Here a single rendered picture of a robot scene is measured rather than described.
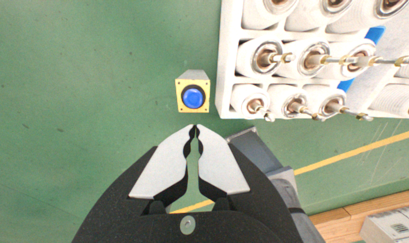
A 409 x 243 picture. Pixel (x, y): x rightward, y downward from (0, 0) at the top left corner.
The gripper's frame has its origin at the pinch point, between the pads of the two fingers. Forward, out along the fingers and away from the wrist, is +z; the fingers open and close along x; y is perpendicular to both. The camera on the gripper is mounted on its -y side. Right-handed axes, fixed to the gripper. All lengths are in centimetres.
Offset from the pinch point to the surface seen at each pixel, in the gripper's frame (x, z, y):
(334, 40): 39.4, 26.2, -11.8
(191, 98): -1.1, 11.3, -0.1
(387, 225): 167, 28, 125
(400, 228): 172, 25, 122
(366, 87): 62, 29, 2
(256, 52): 14.0, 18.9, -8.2
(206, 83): 2.1, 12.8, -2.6
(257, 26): 15.6, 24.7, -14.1
